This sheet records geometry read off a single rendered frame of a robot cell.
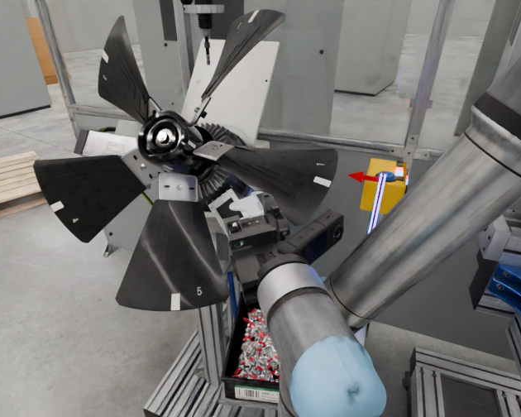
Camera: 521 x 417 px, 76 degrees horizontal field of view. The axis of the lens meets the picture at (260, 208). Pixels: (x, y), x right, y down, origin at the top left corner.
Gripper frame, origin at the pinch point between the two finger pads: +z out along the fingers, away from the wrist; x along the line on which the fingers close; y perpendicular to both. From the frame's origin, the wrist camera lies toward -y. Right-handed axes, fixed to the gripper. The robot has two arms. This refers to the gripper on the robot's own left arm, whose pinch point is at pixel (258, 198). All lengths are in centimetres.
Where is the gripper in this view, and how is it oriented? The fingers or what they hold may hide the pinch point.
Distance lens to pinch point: 55.5
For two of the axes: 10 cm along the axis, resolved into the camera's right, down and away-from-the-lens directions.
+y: -9.6, 2.3, -1.7
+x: 1.0, 8.3, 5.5
